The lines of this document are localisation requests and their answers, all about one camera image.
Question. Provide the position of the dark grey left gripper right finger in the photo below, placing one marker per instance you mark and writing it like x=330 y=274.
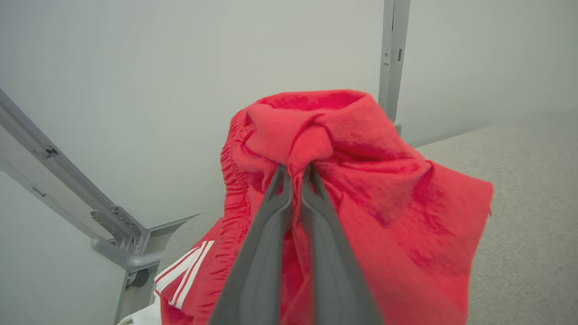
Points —
x=338 y=280

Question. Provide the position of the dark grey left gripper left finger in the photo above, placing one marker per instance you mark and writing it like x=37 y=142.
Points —
x=257 y=271

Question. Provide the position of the red shorts with white stripes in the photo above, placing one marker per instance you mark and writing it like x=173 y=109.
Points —
x=384 y=180

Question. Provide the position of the red and white basketball jersey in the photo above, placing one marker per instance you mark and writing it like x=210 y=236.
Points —
x=151 y=316

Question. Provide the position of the grey metal partition post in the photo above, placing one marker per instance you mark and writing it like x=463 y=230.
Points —
x=392 y=54

